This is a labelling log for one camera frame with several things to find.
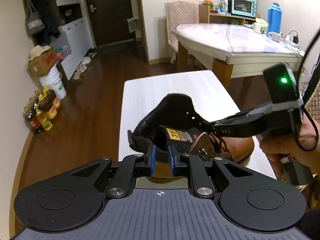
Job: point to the dark brown shoelace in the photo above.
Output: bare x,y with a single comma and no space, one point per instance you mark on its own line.
211,147

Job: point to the white dining table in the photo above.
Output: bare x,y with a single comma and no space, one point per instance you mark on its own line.
248,52

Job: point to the cooking oil bottles cluster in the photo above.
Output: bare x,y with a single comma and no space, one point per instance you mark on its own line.
42,109

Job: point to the dark entrance door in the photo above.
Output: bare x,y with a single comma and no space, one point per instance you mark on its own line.
108,19

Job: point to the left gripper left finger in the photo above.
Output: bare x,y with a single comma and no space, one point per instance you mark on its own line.
126,172

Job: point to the person's right hand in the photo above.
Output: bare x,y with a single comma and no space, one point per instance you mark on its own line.
273,147

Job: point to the brown cardboard box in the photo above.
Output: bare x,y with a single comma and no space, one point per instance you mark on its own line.
41,60

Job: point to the blue thermos jug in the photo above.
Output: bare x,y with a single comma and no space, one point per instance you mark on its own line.
274,16

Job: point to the white plastic bucket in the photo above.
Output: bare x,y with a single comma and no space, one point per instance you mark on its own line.
53,80

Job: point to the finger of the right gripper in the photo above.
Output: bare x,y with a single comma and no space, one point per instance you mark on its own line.
235,121
237,131

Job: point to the white mug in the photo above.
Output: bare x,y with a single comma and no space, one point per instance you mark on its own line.
276,37

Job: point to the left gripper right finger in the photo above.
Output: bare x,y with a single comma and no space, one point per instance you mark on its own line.
191,167

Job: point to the tan leather boot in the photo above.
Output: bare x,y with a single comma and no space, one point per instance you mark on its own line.
174,122

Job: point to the white shoe cabinet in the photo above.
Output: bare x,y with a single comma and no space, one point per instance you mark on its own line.
75,29

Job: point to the wooden shelf unit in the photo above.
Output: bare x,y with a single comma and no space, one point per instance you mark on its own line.
206,16

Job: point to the teal toaster oven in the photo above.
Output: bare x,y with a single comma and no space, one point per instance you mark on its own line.
247,8

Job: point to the hanging grey bag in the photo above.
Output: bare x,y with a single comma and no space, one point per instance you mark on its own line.
33,21

